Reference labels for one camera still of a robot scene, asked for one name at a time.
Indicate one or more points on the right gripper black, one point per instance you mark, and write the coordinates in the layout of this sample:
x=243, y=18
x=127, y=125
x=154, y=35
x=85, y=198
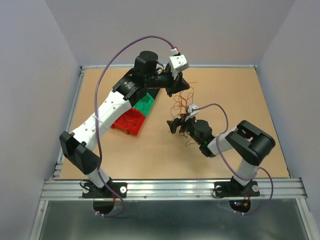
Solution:
x=177, y=122

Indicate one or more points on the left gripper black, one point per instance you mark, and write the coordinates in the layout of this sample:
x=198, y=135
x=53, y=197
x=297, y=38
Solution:
x=177, y=85

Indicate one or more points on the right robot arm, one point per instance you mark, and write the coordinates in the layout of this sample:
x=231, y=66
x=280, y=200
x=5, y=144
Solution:
x=249, y=141

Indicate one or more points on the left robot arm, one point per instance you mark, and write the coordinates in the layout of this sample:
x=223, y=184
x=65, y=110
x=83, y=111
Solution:
x=78, y=145

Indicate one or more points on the black plastic bin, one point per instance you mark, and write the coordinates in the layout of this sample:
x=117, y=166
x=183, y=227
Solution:
x=154, y=93

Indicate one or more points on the green plastic bin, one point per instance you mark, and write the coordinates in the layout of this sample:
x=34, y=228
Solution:
x=145, y=104

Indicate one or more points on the red plastic bin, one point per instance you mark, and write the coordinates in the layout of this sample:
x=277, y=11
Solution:
x=130, y=122

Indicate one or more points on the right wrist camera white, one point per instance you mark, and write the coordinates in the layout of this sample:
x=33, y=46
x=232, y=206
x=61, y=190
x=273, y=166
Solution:
x=192, y=111

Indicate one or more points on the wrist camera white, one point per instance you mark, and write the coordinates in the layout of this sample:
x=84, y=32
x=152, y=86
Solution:
x=192, y=111
x=178, y=62

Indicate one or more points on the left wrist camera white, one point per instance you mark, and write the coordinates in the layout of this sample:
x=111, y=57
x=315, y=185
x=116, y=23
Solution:
x=178, y=62

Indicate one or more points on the aluminium mounting rail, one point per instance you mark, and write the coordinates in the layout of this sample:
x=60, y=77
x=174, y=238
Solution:
x=166, y=190

